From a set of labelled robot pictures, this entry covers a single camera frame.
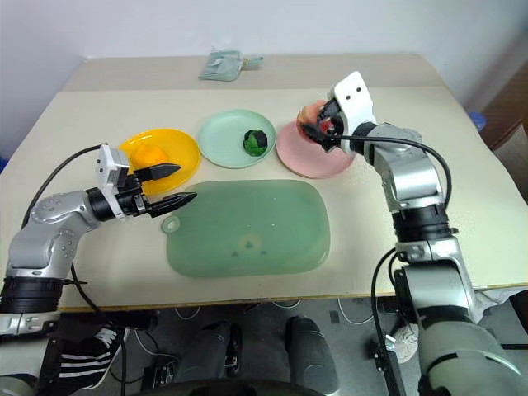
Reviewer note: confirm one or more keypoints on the green cutting board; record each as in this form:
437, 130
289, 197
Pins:
247, 214

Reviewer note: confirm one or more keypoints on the pale green fabric pouch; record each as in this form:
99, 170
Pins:
218, 66

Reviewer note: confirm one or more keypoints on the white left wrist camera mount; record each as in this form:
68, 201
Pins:
110, 165

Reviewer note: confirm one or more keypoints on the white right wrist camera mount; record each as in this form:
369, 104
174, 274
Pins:
354, 101

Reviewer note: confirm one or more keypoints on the small black floor device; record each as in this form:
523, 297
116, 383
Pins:
161, 375

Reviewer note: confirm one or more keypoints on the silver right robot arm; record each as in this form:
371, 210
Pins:
412, 173

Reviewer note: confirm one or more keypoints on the brown cardboard box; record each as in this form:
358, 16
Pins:
509, 123

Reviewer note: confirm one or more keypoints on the dark rounded black shape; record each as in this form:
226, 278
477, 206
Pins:
309, 354

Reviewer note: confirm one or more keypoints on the blue round container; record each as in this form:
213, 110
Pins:
477, 121

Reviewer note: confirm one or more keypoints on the mint green plate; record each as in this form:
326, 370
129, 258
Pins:
222, 134

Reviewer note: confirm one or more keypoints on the orange toy fruit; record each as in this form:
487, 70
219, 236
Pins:
149, 156

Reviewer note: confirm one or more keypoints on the black white striped sneaker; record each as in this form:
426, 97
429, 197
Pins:
84, 363

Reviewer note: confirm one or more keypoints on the blue object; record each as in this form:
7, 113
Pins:
2, 164

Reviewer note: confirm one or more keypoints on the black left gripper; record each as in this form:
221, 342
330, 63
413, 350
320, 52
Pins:
133, 198

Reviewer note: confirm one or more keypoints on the pink toy food item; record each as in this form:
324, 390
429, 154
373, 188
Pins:
308, 113

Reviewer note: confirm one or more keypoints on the yellow plate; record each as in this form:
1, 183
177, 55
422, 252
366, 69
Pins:
179, 146

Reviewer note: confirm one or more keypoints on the pink plate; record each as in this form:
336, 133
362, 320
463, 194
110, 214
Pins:
307, 163

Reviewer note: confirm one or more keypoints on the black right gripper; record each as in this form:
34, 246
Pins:
332, 113

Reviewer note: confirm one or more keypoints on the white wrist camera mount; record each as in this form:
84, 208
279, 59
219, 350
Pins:
110, 165
354, 101

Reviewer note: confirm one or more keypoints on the dark green toy vegetable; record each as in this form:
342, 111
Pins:
255, 142

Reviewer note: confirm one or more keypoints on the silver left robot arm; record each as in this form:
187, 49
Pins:
45, 243

